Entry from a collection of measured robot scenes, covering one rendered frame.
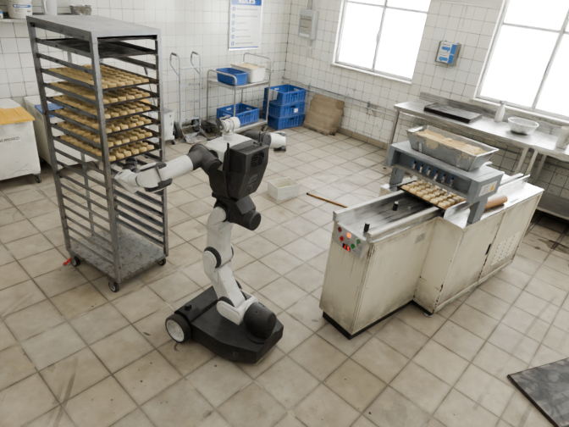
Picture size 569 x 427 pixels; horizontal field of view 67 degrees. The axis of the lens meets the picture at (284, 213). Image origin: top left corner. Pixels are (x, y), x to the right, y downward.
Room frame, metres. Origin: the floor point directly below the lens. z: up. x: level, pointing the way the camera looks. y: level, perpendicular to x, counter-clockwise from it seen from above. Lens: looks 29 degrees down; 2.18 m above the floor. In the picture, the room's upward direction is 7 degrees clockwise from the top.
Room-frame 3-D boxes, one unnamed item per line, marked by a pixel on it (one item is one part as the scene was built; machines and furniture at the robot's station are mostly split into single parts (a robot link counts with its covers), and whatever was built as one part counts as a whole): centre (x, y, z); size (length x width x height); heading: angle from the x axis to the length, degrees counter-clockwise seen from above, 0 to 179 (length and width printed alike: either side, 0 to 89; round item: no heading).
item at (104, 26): (2.79, 1.29, 0.93); 0.64 x 0.51 x 1.78; 59
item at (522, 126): (4.97, -2.60, 0.94); 0.33 x 0.33 x 0.12
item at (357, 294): (2.56, -0.70, 0.45); 0.70 x 0.34 x 0.90; 132
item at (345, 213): (3.08, -1.06, 0.87); 2.01 x 0.03 x 0.07; 132
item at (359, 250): (2.32, -0.43, 0.77); 0.24 x 0.04 x 0.14; 42
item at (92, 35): (2.44, 1.14, 0.97); 0.03 x 0.03 x 1.70; 59
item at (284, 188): (4.41, 0.05, 0.08); 0.30 x 0.22 x 0.16; 127
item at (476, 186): (2.90, -1.08, 1.01); 0.72 x 0.33 x 0.34; 42
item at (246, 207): (2.18, 0.28, 0.98); 0.28 x 0.13 x 0.18; 59
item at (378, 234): (2.87, -1.26, 0.87); 2.01 x 0.03 x 0.07; 132
